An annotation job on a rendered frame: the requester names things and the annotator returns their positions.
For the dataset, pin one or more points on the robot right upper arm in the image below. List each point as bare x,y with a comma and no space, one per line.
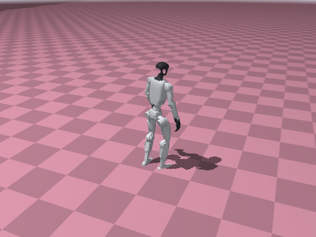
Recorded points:
169,90

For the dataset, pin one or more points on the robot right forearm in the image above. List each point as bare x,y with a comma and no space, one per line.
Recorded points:
174,111

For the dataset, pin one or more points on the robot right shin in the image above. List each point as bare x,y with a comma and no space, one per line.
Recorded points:
163,152

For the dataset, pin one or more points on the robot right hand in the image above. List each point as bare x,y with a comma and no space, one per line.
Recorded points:
177,124

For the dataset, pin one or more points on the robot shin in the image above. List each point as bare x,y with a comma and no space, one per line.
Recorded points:
148,148
163,152

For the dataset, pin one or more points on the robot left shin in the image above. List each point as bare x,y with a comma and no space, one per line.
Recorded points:
148,148

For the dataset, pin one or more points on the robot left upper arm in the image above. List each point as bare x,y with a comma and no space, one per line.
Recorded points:
147,90

